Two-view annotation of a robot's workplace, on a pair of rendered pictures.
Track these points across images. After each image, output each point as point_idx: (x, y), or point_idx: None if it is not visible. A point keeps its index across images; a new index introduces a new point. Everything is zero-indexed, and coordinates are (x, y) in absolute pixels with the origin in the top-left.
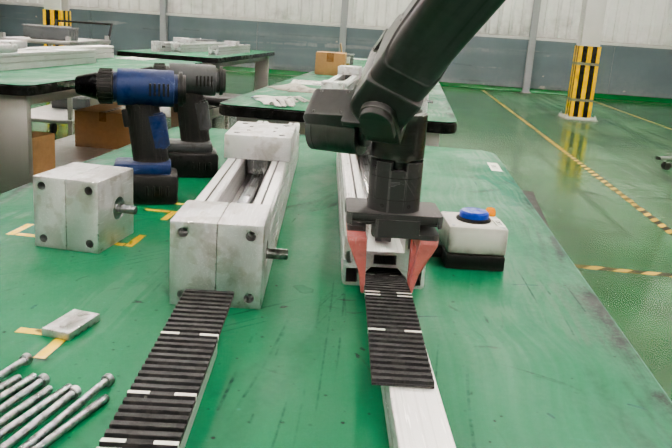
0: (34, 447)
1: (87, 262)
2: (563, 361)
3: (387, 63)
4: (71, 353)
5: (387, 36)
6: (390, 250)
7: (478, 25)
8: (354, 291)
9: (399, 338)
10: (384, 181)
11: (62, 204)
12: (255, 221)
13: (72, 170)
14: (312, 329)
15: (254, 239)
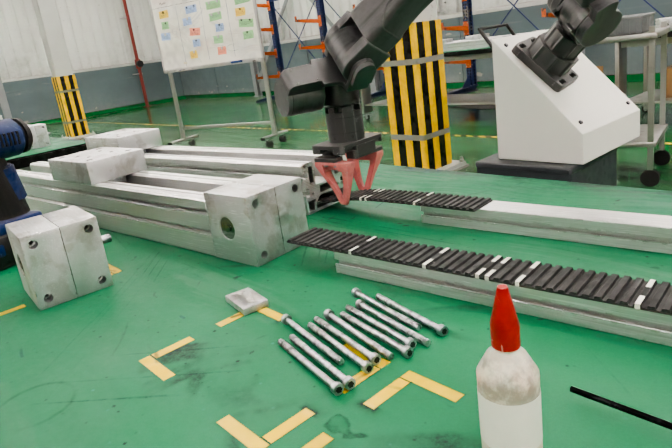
0: (425, 318)
1: (124, 290)
2: (467, 186)
3: (384, 27)
4: (291, 306)
5: (366, 12)
6: (324, 179)
7: None
8: (323, 213)
9: (432, 198)
10: (350, 119)
11: (62, 253)
12: (287, 178)
13: (35, 224)
14: (358, 231)
15: (295, 190)
